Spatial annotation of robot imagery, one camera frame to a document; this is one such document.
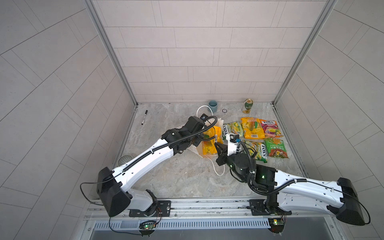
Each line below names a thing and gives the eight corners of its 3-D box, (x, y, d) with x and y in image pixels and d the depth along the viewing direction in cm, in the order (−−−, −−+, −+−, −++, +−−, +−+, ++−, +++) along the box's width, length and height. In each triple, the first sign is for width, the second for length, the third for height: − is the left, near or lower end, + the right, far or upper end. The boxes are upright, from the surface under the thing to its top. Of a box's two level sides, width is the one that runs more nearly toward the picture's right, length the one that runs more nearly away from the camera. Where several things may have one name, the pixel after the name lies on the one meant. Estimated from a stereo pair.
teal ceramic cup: (208, 112, 113) (208, 107, 109) (208, 105, 118) (208, 100, 114) (217, 112, 113) (218, 107, 109) (216, 105, 118) (217, 100, 114)
